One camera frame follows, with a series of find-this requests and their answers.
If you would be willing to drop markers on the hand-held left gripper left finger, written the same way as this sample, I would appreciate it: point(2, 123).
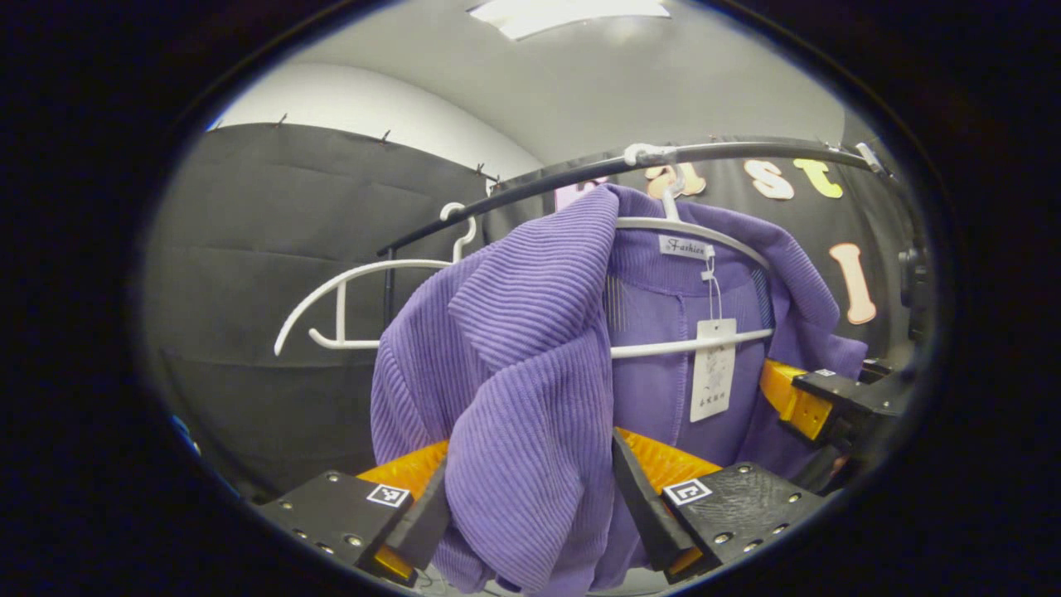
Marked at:
point(427, 522)

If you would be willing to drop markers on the purple ribbed jacket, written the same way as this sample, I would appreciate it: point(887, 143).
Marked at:
point(530, 332)

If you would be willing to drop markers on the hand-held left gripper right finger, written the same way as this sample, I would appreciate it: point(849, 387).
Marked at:
point(642, 506)

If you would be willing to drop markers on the black metal clothes rack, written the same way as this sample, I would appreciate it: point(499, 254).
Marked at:
point(746, 151)

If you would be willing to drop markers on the ceiling light panel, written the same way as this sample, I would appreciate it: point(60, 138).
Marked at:
point(572, 12)

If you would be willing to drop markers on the black backdrop cloth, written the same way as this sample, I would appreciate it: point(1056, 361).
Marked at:
point(265, 290)

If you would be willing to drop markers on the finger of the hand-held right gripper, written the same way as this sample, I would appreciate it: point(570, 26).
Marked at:
point(792, 402)

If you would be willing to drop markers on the white plastic clothes hanger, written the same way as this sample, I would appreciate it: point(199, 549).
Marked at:
point(663, 222)
point(348, 342)

